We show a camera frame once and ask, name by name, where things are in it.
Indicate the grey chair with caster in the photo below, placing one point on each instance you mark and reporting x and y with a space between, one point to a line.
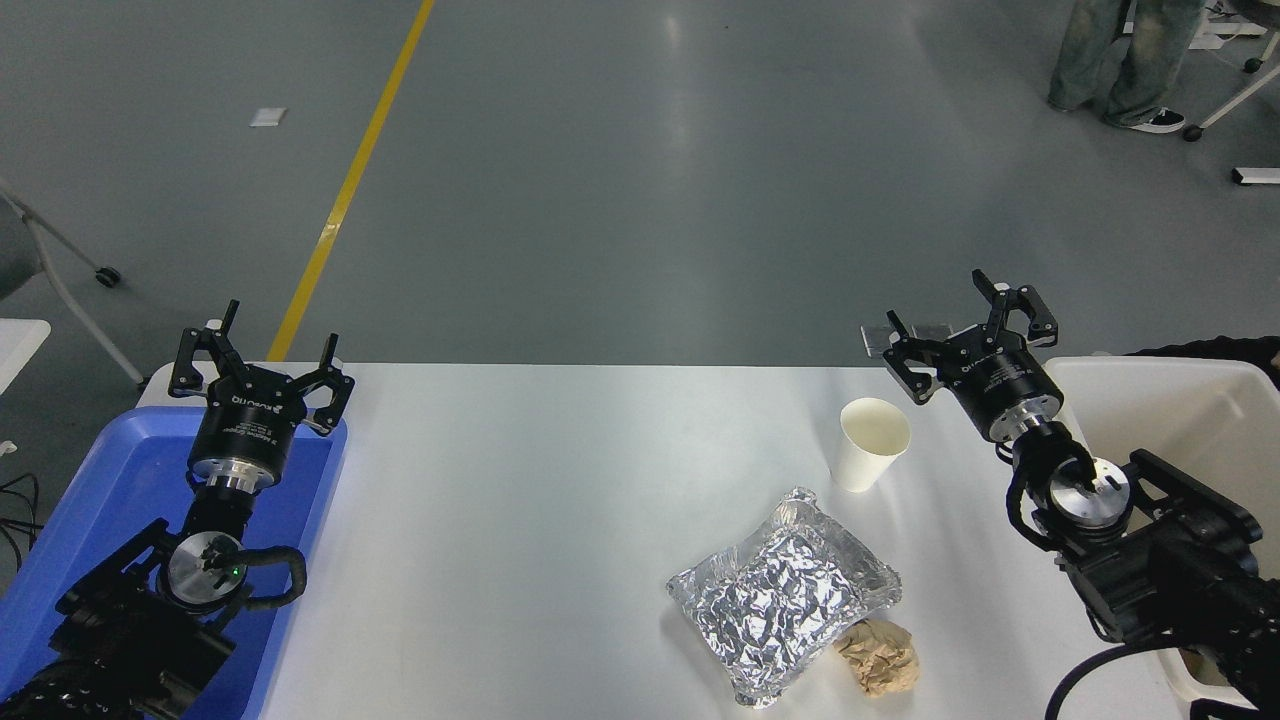
107 277

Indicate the white wheeled chair base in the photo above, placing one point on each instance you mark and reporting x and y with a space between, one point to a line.
1192 131

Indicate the person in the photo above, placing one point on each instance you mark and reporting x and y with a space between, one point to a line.
1090 50

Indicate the crumpled tan paper ball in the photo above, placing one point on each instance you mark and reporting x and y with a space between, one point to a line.
880 655

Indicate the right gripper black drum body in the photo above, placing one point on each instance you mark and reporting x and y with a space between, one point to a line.
995 375

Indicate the white paper cup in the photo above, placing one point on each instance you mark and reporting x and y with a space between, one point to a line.
868 450

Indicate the crumpled silver foil tray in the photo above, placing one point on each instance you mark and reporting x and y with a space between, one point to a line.
780 600

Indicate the black rounded object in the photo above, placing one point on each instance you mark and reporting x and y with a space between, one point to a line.
1240 348

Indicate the white side table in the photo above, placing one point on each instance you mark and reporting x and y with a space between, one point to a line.
18 345

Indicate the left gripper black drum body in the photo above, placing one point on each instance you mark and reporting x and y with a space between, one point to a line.
245 420

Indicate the blue plastic tray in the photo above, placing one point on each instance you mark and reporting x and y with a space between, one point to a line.
110 470

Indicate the white flat bar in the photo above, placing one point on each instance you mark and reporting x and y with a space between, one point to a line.
1258 176

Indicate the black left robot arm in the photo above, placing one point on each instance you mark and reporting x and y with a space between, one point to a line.
120 640

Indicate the large pale plastic bin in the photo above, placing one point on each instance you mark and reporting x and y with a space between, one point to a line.
1180 420

